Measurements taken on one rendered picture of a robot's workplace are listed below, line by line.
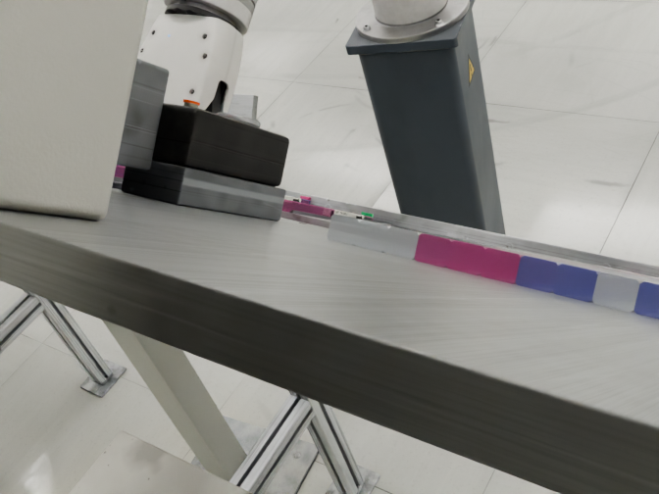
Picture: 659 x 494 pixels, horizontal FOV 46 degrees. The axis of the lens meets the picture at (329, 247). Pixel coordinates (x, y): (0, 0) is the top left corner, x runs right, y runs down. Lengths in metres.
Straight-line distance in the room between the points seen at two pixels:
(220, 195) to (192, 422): 1.03
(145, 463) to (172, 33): 0.46
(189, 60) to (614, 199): 1.40
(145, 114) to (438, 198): 1.14
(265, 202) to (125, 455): 0.57
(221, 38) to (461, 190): 0.80
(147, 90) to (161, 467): 0.61
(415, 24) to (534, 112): 1.03
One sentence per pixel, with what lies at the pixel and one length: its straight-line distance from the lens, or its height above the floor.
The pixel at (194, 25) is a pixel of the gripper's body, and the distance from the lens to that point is 0.76.
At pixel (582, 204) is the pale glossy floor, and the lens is 1.96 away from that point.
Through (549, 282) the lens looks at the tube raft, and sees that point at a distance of 0.29.
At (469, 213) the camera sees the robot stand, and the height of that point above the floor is 0.33.
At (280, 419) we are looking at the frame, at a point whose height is 0.32.
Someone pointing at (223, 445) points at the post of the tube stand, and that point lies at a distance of 1.49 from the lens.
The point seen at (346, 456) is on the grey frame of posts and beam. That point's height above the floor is 0.12.
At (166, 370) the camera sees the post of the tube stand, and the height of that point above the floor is 0.41.
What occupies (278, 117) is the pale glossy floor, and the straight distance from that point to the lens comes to 2.55.
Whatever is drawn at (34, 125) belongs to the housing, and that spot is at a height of 1.24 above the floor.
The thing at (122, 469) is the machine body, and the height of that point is 0.62.
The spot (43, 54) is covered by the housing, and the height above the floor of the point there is 1.25.
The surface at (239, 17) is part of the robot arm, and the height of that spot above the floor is 1.00.
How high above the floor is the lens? 1.31
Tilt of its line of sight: 41 degrees down
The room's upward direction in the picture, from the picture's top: 20 degrees counter-clockwise
